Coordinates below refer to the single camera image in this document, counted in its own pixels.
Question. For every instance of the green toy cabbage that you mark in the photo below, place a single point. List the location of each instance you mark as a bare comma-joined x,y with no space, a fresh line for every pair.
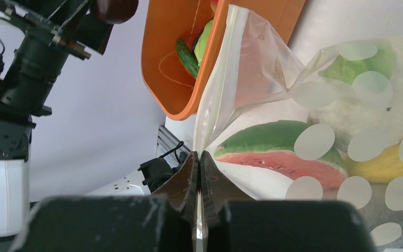
200,42

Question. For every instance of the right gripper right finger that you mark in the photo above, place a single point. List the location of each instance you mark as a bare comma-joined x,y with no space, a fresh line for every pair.
233,221

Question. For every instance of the toy watermelon slice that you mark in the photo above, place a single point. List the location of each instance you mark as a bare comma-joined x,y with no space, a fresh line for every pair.
271,146

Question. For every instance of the white toy cauliflower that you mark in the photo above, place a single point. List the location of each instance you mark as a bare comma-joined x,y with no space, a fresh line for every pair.
367,76

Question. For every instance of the dark red toy apple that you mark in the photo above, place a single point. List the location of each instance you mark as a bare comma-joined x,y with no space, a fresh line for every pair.
114,11

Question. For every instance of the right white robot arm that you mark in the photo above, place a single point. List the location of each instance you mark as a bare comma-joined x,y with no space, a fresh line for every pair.
142,177

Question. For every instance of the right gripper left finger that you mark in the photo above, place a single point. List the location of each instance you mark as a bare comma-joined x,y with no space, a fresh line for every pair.
162,221

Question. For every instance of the green toy cucumber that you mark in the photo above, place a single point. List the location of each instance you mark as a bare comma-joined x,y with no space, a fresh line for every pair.
187,58

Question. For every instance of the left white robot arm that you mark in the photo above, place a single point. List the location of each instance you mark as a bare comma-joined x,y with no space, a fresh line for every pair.
53,31

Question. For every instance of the clear zip top bag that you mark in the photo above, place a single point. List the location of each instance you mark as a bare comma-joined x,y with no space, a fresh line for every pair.
327,131

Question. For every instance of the orange plastic bin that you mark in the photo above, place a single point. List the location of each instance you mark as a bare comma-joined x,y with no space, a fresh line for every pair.
174,89

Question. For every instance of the yellow toy corn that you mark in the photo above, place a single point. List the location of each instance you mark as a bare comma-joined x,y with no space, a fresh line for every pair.
382,169

